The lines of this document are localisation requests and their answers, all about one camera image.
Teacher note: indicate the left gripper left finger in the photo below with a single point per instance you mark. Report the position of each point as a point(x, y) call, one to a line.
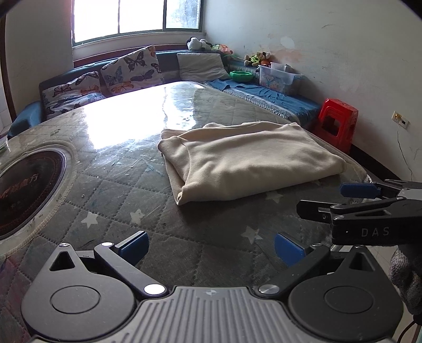
point(120, 261)

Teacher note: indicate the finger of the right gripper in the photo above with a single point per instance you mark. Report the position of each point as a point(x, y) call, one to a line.
point(330, 213)
point(383, 190)

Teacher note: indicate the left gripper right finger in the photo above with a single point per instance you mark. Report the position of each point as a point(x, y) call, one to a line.
point(302, 262)

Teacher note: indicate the cream sweater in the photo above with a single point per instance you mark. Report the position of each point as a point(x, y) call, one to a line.
point(222, 163)

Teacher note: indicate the gloved right hand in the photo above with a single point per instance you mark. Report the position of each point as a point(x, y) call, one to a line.
point(405, 274)

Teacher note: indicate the red plastic stool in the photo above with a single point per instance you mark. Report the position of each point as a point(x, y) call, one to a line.
point(336, 124)

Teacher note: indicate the black round induction cooktop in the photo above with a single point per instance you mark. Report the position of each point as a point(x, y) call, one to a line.
point(26, 186)

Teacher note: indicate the clear plastic storage box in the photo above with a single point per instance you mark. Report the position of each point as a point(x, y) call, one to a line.
point(280, 81)

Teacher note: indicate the green bowl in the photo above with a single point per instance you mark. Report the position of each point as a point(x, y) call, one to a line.
point(241, 76)

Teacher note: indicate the colourful plush toys pile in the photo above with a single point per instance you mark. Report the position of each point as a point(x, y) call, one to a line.
point(261, 58)

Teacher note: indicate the left butterfly pillow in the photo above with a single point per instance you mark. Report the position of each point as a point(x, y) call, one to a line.
point(62, 98)

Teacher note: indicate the butterfly pillow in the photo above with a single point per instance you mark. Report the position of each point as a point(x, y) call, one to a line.
point(135, 71)
point(62, 98)

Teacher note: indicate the right butterfly pillow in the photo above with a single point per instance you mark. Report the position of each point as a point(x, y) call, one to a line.
point(135, 71)

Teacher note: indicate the grey cushion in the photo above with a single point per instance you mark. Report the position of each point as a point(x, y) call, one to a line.
point(201, 67)

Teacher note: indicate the panda plush toy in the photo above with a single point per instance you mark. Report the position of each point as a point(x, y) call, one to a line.
point(195, 44)

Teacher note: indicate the window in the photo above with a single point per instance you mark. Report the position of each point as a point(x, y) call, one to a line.
point(97, 20)

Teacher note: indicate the wall power socket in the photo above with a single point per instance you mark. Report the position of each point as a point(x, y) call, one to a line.
point(400, 120)

